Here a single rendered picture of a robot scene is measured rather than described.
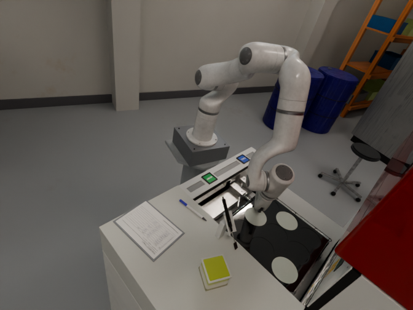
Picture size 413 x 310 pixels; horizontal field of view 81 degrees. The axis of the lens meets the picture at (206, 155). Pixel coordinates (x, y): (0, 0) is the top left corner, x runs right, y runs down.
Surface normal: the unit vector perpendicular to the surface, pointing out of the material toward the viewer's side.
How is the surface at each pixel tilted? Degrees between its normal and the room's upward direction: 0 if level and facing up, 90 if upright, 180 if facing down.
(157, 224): 0
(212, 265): 0
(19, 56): 90
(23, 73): 90
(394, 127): 90
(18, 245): 0
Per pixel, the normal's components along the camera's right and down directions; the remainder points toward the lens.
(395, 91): -0.86, 0.17
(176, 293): 0.18, -0.77
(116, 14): 0.48, 0.61
